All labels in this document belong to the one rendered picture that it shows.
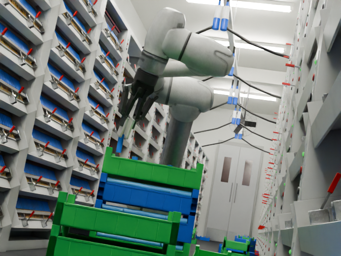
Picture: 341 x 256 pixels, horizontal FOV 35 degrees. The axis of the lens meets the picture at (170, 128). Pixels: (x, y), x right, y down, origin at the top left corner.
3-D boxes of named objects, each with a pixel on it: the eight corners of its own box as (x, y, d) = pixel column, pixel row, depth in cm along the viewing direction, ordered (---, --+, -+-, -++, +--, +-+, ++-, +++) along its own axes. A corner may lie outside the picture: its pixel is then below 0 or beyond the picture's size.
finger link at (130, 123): (130, 116, 179) (132, 117, 179) (122, 135, 180) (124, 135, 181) (133, 120, 176) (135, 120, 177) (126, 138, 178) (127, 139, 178)
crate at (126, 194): (96, 198, 158) (101, 172, 160) (100, 200, 178) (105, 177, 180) (195, 216, 159) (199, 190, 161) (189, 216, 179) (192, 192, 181)
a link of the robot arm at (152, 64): (138, 46, 174) (131, 63, 175) (149, 54, 167) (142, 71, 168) (161, 55, 179) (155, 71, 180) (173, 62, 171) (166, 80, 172)
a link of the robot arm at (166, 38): (138, 49, 167) (177, 65, 167) (158, 1, 164) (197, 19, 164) (142, 47, 178) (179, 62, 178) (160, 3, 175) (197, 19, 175)
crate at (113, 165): (101, 172, 160) (106, 146, 161) (105, 177, 180) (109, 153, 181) (199, 190, 161) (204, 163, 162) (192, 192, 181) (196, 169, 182)
